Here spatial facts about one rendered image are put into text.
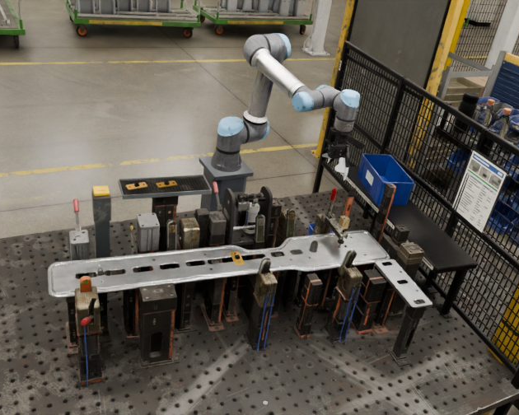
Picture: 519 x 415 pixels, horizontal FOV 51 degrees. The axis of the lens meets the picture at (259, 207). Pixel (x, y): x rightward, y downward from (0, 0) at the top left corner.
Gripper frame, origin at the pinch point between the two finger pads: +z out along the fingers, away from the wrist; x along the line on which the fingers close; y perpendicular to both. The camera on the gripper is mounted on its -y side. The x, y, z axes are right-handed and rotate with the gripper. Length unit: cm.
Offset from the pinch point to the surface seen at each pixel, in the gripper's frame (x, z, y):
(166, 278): 21, 29, 76
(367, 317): 37, 50, -7
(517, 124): -73, 15, -176
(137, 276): 18, 29, 86
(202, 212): -6, 20, 56
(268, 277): 32, 25, 40
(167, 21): -661, 105, -68
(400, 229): 15.9, 21.7, -28.7
